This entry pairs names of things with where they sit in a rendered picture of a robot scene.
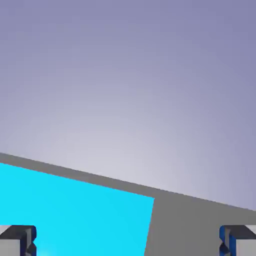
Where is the large cyan box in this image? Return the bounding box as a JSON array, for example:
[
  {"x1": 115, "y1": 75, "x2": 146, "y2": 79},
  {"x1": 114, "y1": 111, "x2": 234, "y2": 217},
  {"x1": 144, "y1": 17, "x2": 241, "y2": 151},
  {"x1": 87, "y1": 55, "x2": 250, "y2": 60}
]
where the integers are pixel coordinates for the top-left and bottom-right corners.
[{"x1": 0, "y1": 162, "x2": 155, "y2": 256}]

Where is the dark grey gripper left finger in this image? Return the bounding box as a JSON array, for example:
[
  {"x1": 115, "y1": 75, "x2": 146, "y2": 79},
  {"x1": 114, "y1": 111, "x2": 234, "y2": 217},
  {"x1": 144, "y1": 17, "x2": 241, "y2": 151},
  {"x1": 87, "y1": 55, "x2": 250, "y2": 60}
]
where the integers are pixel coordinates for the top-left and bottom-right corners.
[{"x1": 0, "y1": 224, "x2": 38, "y2": 256}]

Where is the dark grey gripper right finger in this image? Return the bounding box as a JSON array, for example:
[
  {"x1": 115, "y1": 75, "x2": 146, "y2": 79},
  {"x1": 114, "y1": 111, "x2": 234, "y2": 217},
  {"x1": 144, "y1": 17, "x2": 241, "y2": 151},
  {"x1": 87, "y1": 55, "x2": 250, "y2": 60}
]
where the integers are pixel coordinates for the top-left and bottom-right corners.
[{"x1": 218, "y1": 224, "x2": 256, "y2": 256}]

